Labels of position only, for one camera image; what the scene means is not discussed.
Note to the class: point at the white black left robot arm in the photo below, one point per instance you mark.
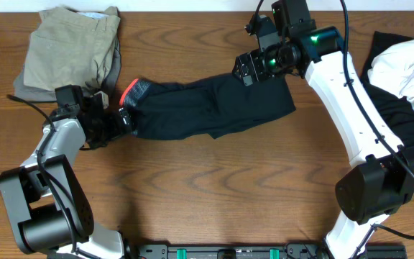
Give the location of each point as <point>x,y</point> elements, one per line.
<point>47,208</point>

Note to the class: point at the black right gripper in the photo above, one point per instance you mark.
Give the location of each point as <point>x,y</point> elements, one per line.
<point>241,62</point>

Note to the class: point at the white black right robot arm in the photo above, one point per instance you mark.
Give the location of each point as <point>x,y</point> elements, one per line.
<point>381,178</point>

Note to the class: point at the black leggings red waistband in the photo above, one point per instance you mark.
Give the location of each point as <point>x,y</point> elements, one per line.
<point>216,106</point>

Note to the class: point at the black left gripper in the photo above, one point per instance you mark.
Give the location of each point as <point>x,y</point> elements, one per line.
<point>117,129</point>

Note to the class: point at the white crumpled shirt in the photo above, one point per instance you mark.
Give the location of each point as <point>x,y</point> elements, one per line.
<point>393,71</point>

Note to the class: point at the black garment with logo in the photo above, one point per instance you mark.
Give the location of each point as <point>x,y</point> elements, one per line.
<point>396,112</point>

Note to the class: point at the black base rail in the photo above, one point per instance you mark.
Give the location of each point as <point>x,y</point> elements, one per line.
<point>264,252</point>

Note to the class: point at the folded khaki pants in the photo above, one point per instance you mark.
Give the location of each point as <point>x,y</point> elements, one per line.
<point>71,48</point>

